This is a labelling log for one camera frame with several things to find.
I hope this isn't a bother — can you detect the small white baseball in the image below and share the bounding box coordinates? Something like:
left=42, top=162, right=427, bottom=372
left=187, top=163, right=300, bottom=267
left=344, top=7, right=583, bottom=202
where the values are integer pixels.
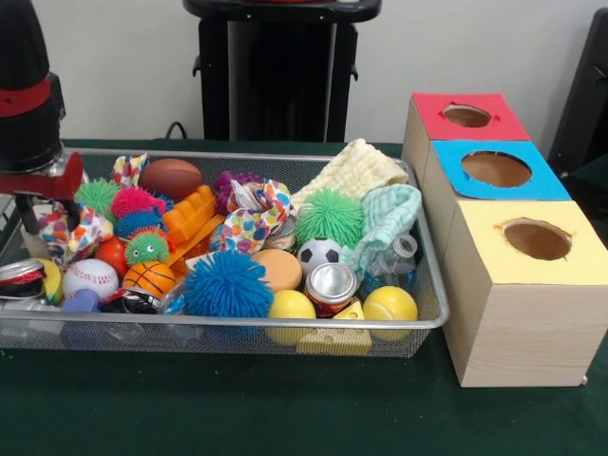
left=62, top=258, right=120, bottom=301

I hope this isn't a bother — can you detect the dark green table cloth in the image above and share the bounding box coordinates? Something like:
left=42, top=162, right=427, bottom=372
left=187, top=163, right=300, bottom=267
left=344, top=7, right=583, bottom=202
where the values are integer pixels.
left=567, top=154, right=608, bottom=227
left=0, top=137, right=608, bottom=456

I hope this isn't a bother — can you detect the black upright panel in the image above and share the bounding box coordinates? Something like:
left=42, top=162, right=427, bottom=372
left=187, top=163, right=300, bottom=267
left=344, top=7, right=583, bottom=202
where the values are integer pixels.
left=545, top=7, right=608, bottom=167

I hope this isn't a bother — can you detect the blue spiky ball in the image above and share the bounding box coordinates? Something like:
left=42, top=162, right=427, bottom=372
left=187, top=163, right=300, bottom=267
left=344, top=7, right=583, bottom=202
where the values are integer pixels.
left=183, top=250, right=276, bottom=318

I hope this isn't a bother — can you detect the mint knitted cloth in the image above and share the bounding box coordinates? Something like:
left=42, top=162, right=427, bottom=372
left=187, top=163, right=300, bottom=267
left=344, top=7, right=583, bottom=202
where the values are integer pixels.
left=339, top=183, right=423, bottom=276

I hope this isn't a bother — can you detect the cream knitted cloth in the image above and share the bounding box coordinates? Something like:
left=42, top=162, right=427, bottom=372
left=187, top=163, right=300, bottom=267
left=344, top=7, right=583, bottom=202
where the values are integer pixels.
left=290, top=138, right=409, bottom=210

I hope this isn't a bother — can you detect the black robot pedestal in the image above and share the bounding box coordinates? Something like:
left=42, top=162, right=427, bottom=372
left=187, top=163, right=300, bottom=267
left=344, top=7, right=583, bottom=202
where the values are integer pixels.
left=182, top=0, right=384, bottom=143

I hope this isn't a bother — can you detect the green spiky ball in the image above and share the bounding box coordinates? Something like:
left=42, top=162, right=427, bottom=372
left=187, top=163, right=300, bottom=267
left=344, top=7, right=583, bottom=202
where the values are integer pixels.
left=74, top=179, right=121, bottom=215
left=294, top=188, right=366, bottom=249

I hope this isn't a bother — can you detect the small brown football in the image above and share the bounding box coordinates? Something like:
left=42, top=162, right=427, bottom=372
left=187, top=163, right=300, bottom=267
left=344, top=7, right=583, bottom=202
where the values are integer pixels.
left=138, top=159, right=204, bottom=201

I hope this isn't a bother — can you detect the silver mesh bin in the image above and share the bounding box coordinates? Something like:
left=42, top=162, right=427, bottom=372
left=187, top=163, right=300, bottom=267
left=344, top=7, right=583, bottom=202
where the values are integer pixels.
left=0, top=147, right=451, bottom=360

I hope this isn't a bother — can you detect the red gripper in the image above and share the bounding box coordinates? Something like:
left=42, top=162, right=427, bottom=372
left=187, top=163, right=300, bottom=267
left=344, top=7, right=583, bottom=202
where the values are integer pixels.
left=0, top=151, right=85, bottom=237

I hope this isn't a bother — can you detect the orange plastic block toy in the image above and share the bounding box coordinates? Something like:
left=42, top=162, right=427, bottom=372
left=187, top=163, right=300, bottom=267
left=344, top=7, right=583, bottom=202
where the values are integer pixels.
left=161, top=183, right=227, bottom=267

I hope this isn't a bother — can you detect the wooden box with three holes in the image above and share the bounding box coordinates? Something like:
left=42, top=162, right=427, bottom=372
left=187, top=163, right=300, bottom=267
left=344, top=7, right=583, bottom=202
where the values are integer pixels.
left=401, top=91, right=608, bottom=389

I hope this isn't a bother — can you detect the rainbow spiky caterpillar toy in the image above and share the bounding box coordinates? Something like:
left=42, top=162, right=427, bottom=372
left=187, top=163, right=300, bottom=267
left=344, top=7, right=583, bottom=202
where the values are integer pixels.
left=110, top=186, right=177, bottom=267

